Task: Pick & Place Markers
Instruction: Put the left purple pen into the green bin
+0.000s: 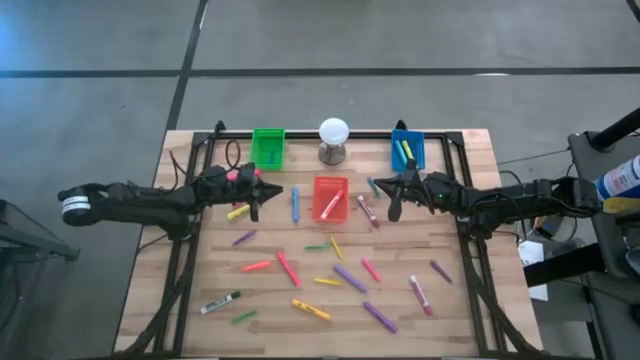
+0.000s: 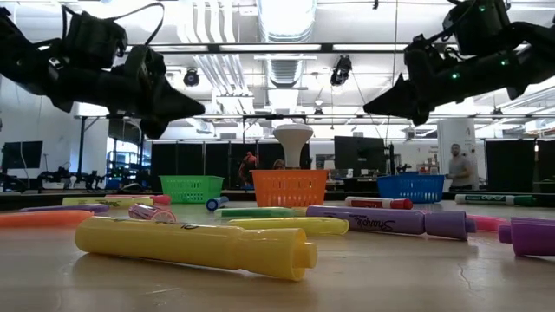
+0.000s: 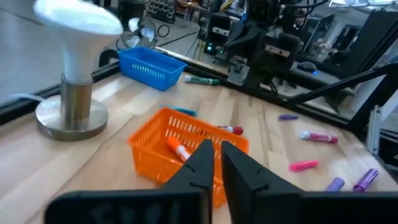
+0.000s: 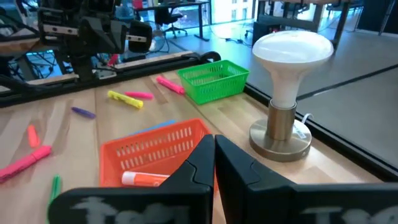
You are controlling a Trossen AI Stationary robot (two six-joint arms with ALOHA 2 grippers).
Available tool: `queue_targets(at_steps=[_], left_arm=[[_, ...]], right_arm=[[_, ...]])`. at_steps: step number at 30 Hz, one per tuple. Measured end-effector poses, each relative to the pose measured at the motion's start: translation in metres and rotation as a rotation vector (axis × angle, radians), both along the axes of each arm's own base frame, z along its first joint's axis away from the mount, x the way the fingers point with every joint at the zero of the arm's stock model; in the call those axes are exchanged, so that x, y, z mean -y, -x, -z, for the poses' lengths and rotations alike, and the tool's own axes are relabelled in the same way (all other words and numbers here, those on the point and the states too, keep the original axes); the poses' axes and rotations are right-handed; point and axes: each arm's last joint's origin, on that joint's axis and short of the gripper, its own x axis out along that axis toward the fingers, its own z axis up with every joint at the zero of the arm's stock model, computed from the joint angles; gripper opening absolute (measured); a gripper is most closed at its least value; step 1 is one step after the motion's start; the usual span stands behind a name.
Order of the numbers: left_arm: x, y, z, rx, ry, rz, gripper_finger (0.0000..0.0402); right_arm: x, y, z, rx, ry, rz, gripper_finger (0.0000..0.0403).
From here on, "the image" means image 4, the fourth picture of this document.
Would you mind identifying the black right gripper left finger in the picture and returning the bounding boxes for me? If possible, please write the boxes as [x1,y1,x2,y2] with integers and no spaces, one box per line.
[47,134,216,224]

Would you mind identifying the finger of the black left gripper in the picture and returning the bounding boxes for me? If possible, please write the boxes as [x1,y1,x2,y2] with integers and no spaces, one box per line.
[82,17,106,54]
[104,18,127,53]

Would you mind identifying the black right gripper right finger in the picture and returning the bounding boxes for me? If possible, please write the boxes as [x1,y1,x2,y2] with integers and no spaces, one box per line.
[214,133,398,224]

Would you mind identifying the pale yellow Sharpie highlighter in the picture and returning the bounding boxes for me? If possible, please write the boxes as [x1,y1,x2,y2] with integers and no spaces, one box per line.
[107,90,144,110]

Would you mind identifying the small pink marker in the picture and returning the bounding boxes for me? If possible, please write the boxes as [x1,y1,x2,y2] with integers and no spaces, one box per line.
[124,91,155,101]

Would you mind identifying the small purple marker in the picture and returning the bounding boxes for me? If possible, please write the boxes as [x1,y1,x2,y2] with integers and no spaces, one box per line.
[70,106,97,119]

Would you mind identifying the blue marker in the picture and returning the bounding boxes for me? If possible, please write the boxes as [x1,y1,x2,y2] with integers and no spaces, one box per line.
[129,119,177,136]

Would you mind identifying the small orange marker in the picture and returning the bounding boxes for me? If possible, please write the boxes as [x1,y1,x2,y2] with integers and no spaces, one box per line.
[27,124,41,149]

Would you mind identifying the pink highlighter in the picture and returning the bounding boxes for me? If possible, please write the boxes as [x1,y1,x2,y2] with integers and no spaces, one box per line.
[155,75,186,95]
[0,145,53,184]

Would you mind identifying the green marker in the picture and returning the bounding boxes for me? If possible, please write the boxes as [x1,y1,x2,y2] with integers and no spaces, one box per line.
[45,174,62,208]

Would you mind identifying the orange and white marker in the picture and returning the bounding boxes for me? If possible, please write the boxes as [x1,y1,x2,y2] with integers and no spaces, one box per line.
[121,170,170,187]

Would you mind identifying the black office chair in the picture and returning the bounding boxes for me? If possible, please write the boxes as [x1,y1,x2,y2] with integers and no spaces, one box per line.
[154,6,188,39]

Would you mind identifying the orange plastic basket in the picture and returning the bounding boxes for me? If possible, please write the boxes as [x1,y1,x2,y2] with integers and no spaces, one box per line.
[99,118,218,190]

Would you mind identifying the black office desk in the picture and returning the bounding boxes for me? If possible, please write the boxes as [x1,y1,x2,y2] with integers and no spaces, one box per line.
[135,0,212,42]

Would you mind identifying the green plastic basket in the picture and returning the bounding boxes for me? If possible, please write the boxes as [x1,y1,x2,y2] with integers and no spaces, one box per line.
[177,59,251,106]

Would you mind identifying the white bulb lamp brass base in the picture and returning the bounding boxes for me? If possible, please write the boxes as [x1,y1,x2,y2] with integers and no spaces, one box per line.
[248,30,335,162]

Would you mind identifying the black box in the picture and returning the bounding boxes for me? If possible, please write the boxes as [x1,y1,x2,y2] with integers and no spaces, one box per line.
[252,14,320,47]

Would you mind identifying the wooden top office desk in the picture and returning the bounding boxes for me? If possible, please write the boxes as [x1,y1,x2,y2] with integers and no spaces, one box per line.
[257,0,364,50]

